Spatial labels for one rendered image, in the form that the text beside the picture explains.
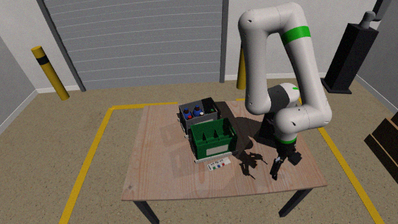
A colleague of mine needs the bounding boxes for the white paper pick list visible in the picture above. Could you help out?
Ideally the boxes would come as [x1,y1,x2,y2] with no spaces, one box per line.
[207,157,231,171]

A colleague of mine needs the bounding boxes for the green crate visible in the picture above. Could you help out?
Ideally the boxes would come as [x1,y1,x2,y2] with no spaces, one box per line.
[190,119,236,160]

